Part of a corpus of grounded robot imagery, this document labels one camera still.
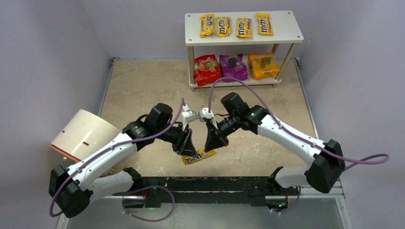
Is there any yellow candy bag front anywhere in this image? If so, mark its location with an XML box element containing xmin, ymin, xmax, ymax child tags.
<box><xmin>181</xmin><ymin>148</ymin><xmax>217</xmax><ymax>166</ymax></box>

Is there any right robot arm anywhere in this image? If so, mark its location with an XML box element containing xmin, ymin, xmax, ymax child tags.
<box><xmin>198</xmin><ymin>93</ymin><xmax>346</xmax><ymax>194</ymax></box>

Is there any purple candy bag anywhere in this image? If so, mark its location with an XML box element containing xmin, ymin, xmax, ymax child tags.
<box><xmin>219</xmin><ymin>54</ymin><xmax>248</xmax><ymax>81</ymax></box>

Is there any red candy bag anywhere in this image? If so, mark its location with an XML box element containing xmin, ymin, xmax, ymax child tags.
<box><xmin>193</xmin><ymin>54</ymin><xmax>222</xmax><ymax>87</ymax></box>

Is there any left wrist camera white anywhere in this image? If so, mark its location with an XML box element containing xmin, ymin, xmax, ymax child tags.
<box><xmin>180</xmin><ymin>105</ymin><xmax>198</xmax><ymax>131</ymax></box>

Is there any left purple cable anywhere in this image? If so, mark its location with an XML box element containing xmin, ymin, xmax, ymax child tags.
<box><xmin>49</xmin><ymin>97</ymin><xmax>187</xmax><ymax>222</ymax></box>

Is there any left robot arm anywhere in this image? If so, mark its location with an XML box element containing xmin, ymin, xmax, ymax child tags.
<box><xmin>49</xmin><ymin>101</ymin><xmax>198</xmax><ymax>218</ymax></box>

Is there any black base frame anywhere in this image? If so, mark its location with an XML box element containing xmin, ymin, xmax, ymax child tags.
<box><xmin>112</xmin><ymin>176</ymin><xmax>298</xmax><ymax>209</ymax></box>

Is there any orange candy bag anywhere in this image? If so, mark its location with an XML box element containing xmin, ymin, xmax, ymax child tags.
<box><xmin>248</xmin><ymin>52</ymin><xmax>280</xmax><ymax>80</ymax></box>

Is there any white two-tier shelf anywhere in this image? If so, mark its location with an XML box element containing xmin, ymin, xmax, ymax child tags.
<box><xmin>184</xmin><ymin>10</ymin><xmax>304</xmax><ymax>92</ymax></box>

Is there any yellow candy bag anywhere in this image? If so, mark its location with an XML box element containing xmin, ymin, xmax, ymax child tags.
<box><xmin>216</xmin><ymin>16</ymin><xmax>231</xmax><ymax>38</ymax></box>
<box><xmin>181</xmin><ymin>148</ymin><xmax>217</xmax><ymax>166</ymax></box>

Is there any yellow M&M bag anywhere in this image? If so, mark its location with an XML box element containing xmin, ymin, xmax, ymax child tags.
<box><xmin>256</xmin><ymin>13</ymin><xmax>273</xmax><ymax>36</ymax></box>
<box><xmin>200</xmin><ymin>14</ymin><xmax>215</xmax><ymax>38</ymax></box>

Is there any white cylindrical container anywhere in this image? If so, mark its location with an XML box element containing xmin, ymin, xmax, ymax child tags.
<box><xmin>51</xmin><ymin>109</ymin><xmax>120</xmax><ymax>162</ymax></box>

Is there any yellow candy bag back-side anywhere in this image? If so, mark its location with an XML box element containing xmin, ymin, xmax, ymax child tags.
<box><xmin>236</xmin><ymin>18</ymin><xmax>252</xmax><ymax>38</ymax></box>

